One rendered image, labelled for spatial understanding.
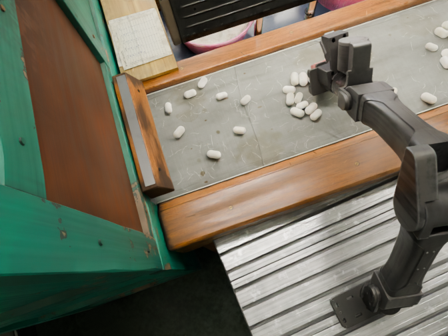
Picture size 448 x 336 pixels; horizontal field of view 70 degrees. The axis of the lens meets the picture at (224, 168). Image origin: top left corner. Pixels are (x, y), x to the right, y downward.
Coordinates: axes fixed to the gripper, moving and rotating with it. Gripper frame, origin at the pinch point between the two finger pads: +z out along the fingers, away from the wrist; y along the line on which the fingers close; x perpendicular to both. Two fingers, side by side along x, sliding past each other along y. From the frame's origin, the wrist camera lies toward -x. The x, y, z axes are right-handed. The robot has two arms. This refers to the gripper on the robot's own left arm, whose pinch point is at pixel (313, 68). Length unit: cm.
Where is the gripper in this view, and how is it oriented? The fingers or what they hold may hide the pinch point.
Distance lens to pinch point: 90.8
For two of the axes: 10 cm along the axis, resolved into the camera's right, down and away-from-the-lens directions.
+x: 2.6, 8.0, 5.4
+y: -9.4, 3.3, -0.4
